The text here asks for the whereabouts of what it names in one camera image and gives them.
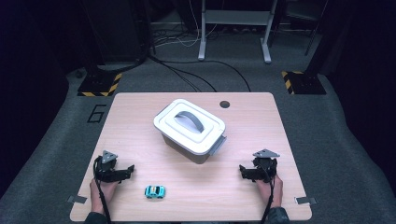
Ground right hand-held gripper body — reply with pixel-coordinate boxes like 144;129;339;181
252;148;280;184

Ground gray plastic storage box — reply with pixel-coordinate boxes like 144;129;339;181
160;133;228;165

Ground person's right hand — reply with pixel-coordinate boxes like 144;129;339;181
256;175;284;209

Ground white floor cables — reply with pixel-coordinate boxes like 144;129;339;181
151;0;219;49

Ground right hand-held gripper cable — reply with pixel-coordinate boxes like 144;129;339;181
261;161;276;224

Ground white metal stand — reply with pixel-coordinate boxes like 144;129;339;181
197;0;278;65

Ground black yellow striped base plate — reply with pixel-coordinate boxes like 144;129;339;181
281;70;328;96
77;72;123;97

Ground white lid with gray handle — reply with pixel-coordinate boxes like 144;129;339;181
153;98;227;157

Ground blue toy car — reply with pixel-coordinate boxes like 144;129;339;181
144;185;166;200

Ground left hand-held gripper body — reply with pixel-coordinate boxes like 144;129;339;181
92;150;121;184

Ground person's left hand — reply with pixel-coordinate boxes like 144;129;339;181
89;178;120;216

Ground black floor cables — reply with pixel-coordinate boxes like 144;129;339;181
148;54;252;93

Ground gray tape strip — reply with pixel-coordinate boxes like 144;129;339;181
66;195;89;205
294;196;318;205

